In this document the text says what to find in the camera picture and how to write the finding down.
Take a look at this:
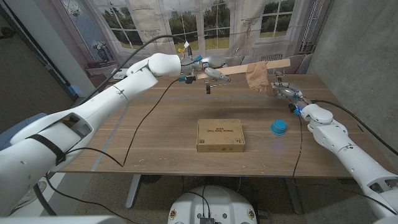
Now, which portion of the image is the grey table leg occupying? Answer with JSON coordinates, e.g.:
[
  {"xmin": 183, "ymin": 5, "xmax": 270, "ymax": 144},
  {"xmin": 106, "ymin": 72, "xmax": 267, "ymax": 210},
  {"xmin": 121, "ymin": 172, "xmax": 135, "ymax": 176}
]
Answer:
[
  {"xmin": 284, "ymin": 177, "xmax": 304, "ymax": 215},
  {"xmin": 125, "ymin": 174, "xmax": 142, "ymax": 209}
]

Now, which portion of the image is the tan elastic arm wrap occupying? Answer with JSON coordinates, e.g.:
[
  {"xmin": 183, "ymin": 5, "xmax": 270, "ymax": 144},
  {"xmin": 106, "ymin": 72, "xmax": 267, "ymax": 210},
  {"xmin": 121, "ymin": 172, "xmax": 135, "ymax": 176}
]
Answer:
[{"xmin": 245, "ymin": 61, "xmax": 275, "ymax": 97}]

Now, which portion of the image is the long wooden bar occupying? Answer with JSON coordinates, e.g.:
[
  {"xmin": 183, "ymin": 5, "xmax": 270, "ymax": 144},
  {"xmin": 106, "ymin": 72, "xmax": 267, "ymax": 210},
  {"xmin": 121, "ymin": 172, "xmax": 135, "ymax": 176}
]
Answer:
[{"xmin": 196, "ymin": 58, "xmax": 291, "ymax": 80}]

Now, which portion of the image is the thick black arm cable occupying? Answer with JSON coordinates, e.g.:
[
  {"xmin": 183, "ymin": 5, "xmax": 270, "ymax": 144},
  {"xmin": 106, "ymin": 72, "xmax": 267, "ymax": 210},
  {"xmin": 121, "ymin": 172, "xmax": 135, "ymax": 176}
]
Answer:
[
  {"xmin": 74, "ymin": 34, "xmax": 192, "ymax": 107},
  {"xmin": 312, "ymin": 99, "xmax": 398, "ymax": 157}
]

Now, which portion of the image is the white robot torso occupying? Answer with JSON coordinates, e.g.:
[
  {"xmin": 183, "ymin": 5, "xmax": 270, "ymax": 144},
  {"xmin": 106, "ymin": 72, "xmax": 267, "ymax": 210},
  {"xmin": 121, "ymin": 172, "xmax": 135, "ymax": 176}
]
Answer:
[{"xmin": 167, "ymin": 185, "xmax": 258, "ymax": 224}]

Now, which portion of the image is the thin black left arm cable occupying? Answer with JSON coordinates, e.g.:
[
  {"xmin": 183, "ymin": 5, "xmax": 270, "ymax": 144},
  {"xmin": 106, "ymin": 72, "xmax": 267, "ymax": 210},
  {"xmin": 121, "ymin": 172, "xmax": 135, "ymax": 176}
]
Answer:
[{"xmin": 45, "ymin": 77, "xmax": 180, "ymax": 224}]

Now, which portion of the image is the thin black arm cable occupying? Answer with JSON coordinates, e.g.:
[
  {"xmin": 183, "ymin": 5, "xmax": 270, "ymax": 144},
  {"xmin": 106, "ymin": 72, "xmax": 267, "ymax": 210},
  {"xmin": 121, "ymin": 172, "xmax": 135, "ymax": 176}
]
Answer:
[
  {"xmin": 45, "ymin": 77, "xmax": 180, "ymax": 224},
  {"xmin": 292, "ymin": 114, "xmax": 398, "ymax": 216}
]

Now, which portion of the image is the printed window backdrop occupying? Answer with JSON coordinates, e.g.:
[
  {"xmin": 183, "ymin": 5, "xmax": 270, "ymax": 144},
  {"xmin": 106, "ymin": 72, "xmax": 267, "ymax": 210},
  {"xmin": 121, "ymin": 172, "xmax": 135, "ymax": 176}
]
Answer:
[{"xmin": 58, "ymin": 0, "xmax": 335, "ymax": 75}]

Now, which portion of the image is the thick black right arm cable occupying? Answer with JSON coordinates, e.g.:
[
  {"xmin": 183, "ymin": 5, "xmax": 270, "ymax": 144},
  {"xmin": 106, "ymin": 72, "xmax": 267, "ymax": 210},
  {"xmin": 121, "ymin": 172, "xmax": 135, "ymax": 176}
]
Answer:
[{"xmin": 312, "ymin": 99, "xmax": 398, "ymax": 157}]

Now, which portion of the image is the white power strip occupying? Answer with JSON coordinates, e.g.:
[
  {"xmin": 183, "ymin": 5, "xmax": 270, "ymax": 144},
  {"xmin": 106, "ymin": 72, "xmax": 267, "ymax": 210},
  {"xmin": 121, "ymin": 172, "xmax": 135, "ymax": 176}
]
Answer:
[{"xmin": 112, "ymin": 68, "xmax": 129, "ymax": 80}]

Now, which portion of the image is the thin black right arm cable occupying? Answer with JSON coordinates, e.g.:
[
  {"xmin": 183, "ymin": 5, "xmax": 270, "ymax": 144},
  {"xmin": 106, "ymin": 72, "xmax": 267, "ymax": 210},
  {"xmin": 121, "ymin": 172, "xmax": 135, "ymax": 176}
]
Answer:
[{"xmin": 292, "ymin": 114, "xmax": 398, "ymax": 216}]

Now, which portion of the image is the flat cardboard box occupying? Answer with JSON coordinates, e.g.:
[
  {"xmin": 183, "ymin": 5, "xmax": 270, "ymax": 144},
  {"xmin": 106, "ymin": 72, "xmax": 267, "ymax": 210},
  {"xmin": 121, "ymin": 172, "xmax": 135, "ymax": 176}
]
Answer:
[{"xmin": 196, "ymin": 118, "xmax": 246, "ymax": 154}]

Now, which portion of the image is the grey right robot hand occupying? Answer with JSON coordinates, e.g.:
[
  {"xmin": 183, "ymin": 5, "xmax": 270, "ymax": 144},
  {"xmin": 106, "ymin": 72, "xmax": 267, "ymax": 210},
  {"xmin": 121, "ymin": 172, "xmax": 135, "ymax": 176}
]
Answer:
[{"xmin": 272, "ymin": 81, "xmax": 305, "ymax": 103}]

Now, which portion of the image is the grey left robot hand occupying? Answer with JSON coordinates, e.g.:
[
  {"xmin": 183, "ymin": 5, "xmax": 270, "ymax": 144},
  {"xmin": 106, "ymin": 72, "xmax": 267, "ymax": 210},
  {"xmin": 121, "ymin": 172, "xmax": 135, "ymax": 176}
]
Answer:
[{"xmin": 185, "ymin": 55, "xmax": 232, "ymax": 83}]

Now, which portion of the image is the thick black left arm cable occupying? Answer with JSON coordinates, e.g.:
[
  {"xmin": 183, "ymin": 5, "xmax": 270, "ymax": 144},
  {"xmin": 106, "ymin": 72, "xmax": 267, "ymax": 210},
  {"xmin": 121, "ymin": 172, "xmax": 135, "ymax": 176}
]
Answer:
[{"xmin": 74, "ymin": 34, "xmax": 192, "ymax": 107}]

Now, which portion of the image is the blue plastic lid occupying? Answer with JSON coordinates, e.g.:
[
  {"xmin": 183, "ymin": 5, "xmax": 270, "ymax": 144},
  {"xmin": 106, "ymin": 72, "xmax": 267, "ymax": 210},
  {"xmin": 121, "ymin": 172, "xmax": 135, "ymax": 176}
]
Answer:
[{"xmin": 269, "ymin": 119, "xmax": 287, "ymax": 136}]

